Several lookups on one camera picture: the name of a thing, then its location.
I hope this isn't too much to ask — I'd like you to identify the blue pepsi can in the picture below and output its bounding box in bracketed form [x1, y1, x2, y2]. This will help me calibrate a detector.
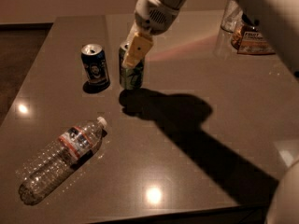
[81, 44, 110, 89]

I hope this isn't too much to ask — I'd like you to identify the green soda can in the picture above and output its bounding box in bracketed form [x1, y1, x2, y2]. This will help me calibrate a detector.
[119, 41, 144, 90]

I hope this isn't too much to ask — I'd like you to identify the clear glass cup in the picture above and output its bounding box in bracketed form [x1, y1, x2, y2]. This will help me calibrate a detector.
[221, 0, 242, 33]

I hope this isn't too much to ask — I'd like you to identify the clear plastic water bottle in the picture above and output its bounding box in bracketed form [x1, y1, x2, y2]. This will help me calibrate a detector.
[16, 117, 107, 205]

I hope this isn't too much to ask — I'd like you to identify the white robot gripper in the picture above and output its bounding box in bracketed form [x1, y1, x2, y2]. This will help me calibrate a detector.
[122, 0, 180, 68]

